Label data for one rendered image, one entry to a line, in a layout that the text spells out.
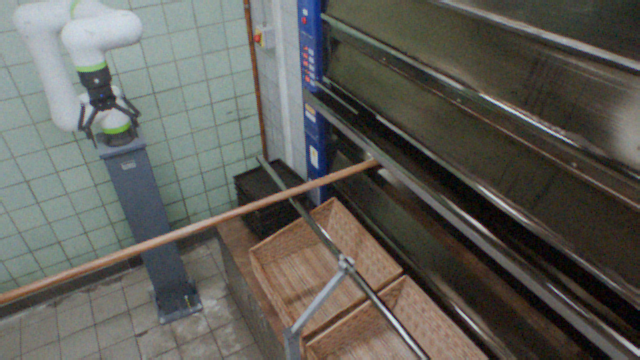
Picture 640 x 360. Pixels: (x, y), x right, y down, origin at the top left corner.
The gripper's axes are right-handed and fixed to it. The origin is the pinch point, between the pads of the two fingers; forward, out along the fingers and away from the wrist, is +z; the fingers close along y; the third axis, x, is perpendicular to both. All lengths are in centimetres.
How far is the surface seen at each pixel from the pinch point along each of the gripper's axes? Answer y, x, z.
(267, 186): -61, -24, 59
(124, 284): 23, -86, 146
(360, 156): -90, 16, 28
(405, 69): -89, 41, -19
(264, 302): -38, 18, 89
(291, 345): -31, 65, 57
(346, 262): -53, 64, 30
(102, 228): 23, -97, 106
